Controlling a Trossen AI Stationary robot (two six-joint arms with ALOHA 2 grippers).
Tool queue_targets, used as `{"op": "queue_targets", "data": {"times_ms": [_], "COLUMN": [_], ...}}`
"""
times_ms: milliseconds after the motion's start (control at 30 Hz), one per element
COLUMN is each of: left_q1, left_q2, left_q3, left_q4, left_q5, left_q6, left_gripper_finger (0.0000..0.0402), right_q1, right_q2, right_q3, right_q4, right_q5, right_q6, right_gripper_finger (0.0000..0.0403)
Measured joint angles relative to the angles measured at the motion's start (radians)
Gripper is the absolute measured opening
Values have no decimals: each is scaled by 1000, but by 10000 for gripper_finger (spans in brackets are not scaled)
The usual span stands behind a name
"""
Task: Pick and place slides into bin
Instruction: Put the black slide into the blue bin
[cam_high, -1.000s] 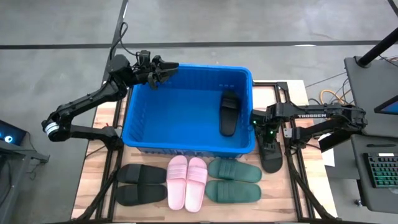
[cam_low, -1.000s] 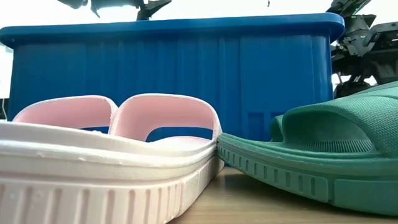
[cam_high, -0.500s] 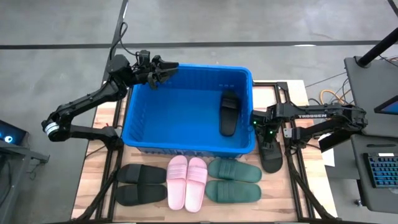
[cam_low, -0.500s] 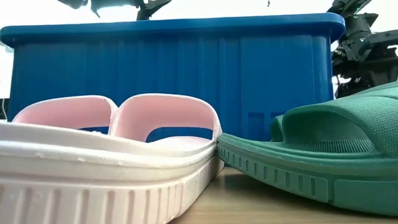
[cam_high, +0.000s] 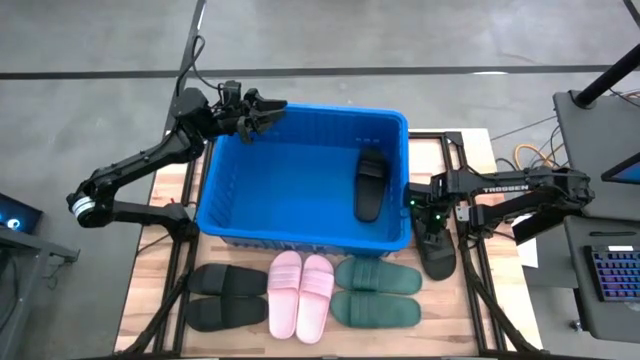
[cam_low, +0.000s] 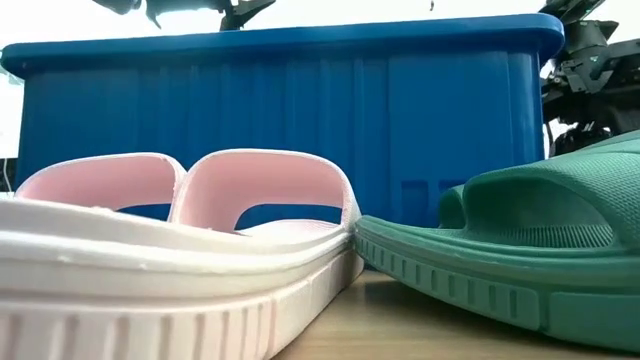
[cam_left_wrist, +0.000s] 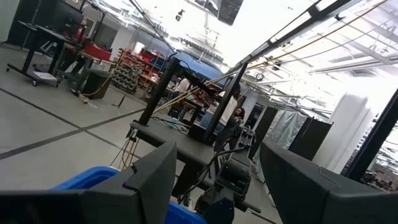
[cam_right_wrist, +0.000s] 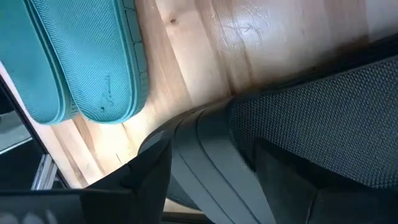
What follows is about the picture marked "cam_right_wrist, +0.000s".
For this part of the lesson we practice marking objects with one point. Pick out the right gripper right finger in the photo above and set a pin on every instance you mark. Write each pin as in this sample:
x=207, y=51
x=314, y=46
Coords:
x=295, y=202

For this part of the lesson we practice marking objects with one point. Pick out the dark grey slide sandal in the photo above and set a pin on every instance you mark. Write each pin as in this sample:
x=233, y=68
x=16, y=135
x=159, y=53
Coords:
x=311, y=109

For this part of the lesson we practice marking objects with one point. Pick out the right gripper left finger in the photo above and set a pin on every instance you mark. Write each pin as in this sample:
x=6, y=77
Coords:
x=146, y=193

